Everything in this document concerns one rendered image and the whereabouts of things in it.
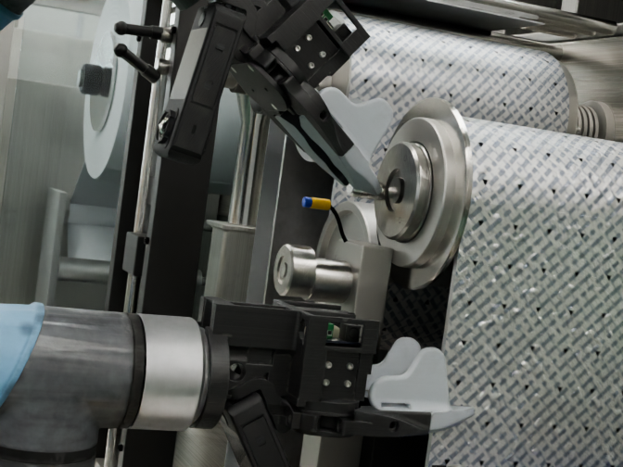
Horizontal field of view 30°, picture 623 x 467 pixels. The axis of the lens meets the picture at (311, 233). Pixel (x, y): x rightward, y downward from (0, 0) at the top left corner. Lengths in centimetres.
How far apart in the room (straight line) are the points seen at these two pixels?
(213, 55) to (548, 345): 33
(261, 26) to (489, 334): 28
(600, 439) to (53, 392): 43
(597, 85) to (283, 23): 53
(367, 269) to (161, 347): 22
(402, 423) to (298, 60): 27
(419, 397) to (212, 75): 27
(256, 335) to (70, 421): 13
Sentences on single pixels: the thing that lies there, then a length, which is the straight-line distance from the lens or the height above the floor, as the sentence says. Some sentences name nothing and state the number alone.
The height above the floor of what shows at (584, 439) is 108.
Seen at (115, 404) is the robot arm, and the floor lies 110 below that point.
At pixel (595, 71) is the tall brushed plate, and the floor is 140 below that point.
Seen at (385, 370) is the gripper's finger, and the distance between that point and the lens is 85.
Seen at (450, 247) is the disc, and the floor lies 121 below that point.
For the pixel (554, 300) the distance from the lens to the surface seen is 89.
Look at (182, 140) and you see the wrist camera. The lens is 82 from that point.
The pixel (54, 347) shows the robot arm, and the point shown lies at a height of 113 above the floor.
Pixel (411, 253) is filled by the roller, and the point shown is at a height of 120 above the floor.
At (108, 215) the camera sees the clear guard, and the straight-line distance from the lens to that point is 181.
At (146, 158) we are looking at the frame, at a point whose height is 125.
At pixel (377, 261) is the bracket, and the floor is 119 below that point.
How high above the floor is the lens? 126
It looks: 3 degrees down
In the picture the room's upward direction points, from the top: 8 degrees clockwise
